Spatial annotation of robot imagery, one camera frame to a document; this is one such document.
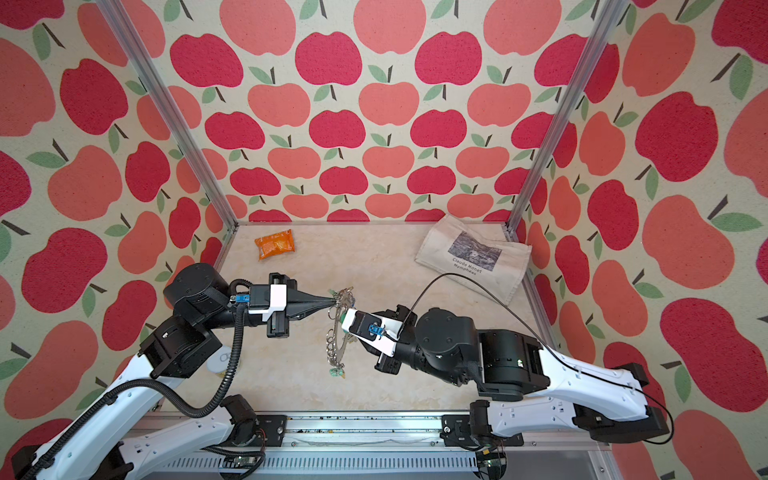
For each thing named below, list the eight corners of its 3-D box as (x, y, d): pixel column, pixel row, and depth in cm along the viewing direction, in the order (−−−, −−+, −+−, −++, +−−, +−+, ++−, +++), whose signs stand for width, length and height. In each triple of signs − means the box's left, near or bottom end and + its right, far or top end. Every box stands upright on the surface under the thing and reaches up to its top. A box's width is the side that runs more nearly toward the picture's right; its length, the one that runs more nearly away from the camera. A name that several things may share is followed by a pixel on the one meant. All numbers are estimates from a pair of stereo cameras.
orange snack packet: (259, 261, 111) (255, 254, 108) (257, 243, 117) (254, 236, 114) (296, 253, 114) (293, 246, 110) (292, 235, 120) (290, 228, 117)
